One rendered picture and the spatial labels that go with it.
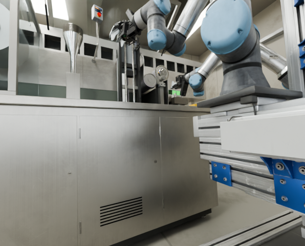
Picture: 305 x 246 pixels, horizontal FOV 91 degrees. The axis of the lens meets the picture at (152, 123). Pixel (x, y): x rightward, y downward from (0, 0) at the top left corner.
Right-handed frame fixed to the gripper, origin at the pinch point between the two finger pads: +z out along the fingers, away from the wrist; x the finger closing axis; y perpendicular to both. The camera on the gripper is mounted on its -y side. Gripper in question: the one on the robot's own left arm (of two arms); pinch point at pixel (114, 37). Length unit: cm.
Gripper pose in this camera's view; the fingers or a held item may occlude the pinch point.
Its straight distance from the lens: 96.8
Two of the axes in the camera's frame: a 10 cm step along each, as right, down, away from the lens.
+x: 6.7, 1.6, 7.3
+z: -7.4, 0.7, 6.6
